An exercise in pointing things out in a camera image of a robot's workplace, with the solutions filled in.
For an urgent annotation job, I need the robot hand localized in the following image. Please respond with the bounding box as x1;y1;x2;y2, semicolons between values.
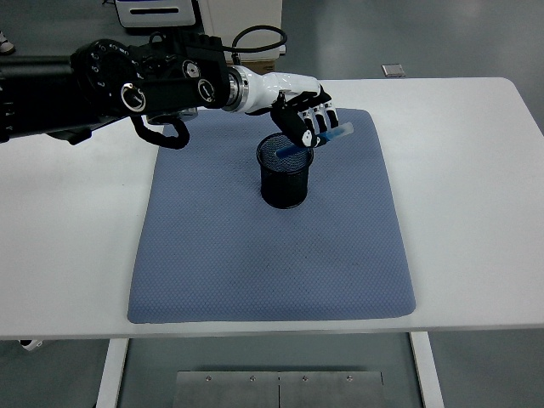
244;71;342;150

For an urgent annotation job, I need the blue marker pen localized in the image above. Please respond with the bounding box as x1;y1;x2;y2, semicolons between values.
275;122;355;160

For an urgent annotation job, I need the black mesh pen holder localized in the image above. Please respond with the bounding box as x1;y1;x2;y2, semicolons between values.
255;132;315;210

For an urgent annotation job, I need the brown cardboard box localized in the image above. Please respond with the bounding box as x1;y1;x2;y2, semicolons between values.
244;59;280;77

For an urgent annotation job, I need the white cabinet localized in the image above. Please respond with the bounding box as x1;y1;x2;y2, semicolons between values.
198;0;288;65

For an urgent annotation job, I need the blue-grey quilted mat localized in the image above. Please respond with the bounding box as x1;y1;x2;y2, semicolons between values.
126;107;417;325

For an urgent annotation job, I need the grey metal plate with screws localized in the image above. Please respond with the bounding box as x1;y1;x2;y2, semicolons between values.
278;371;384;408
175;371;281;408

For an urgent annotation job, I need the white table leg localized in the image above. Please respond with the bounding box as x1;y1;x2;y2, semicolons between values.
409;331;445;408
94;337;129;408

